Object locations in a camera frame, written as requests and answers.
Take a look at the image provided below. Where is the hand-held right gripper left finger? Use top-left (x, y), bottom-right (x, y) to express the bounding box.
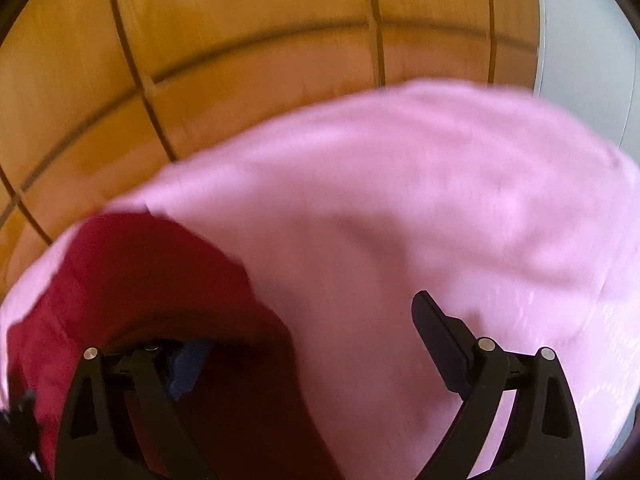
top-left (55, 338), bottom-right (221, 480)

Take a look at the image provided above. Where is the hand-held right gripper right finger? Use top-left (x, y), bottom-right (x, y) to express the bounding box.
top-left (411, 290), bottom-right (586, 480)

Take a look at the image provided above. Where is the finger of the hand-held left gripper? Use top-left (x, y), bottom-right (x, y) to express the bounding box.
top-left (0, 389), bottom-right (40, 472)

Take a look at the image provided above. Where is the dark red garment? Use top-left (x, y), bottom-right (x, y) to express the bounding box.
top-left (5, 212), bottom-right (346, 480)

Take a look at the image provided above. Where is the pink bed sheet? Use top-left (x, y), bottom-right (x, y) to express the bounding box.
top-left (0, 80), bottom-right (640, 480)

